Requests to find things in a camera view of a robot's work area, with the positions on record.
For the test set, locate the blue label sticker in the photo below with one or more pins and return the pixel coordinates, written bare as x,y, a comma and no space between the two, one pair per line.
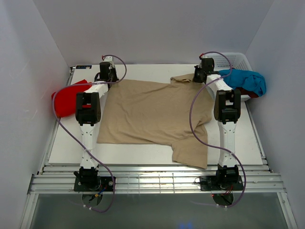
83,67

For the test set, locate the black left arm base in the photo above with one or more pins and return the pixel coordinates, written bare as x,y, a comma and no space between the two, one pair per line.
102,183

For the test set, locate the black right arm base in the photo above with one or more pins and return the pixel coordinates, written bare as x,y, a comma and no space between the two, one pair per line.
210,183

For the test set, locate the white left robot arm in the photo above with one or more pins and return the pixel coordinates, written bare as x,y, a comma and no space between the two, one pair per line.
89,114

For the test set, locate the white plastic basket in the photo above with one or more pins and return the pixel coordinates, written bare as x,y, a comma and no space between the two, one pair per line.
235,60

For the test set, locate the blue t shirt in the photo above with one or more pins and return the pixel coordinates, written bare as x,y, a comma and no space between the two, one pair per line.
247,80

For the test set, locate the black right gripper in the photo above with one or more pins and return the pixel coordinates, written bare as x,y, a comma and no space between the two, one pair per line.
197,78

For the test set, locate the dark red t shirt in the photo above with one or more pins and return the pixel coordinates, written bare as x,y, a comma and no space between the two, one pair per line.
251,94

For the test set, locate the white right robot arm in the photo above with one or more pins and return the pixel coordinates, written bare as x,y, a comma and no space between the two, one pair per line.
227,111

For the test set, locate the aluminium table frame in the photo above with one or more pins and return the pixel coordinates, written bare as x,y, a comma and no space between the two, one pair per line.
149,169

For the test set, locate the beige t shirt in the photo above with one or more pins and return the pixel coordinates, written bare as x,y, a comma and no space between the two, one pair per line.
171,114

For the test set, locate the folded red t shirt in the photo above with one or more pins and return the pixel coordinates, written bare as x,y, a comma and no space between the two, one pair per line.
65,99

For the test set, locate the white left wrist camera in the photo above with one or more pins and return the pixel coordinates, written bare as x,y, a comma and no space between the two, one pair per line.
108,59

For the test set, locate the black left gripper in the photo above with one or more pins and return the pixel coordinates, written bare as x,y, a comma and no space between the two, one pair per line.
110,79

